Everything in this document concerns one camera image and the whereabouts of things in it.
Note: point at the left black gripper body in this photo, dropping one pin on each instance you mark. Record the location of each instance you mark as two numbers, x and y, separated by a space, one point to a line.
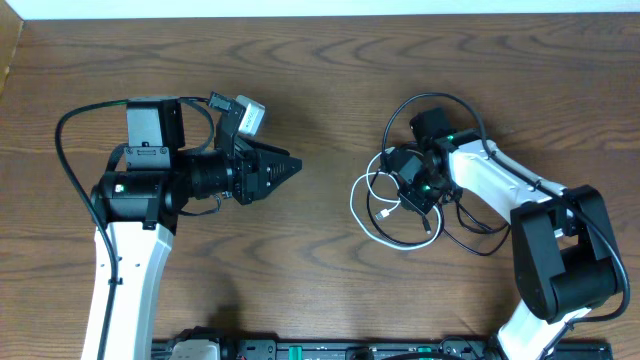
243 179

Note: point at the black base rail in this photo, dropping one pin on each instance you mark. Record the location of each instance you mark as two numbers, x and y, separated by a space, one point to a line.
209 343

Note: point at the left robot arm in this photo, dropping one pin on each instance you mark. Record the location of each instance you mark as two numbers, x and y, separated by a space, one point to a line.
178 149

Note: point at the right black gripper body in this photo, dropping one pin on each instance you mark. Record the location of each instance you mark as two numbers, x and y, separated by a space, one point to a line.
422 192

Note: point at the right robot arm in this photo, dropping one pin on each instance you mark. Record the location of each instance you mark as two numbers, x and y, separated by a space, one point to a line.
566 259

